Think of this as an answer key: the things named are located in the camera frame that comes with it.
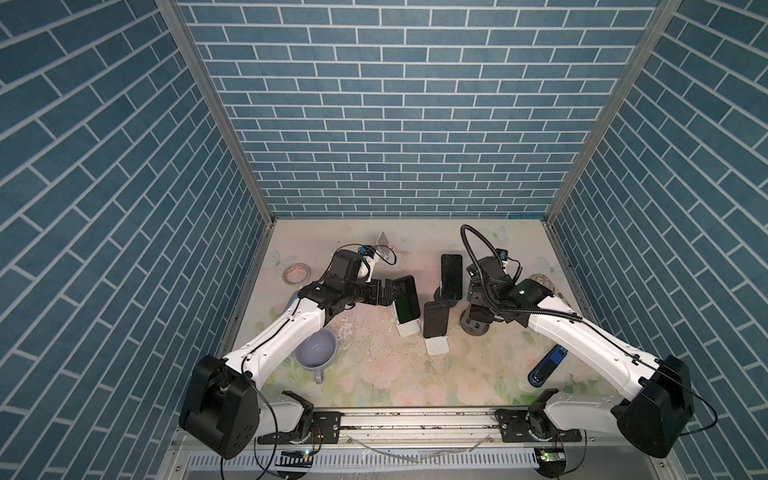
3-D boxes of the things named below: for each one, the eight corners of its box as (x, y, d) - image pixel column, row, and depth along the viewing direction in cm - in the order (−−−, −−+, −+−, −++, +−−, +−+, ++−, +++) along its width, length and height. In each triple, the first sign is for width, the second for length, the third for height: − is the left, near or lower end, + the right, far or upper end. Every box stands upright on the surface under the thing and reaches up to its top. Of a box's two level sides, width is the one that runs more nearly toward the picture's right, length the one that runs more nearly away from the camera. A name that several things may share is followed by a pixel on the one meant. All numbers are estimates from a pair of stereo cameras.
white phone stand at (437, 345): (428, 356, 88) (428, 352, 86) (425, 341, 91) (425, 337, 88) (449, 353, 88) (450, 349, 86) (445, 338, 91) (447, 334, 89)
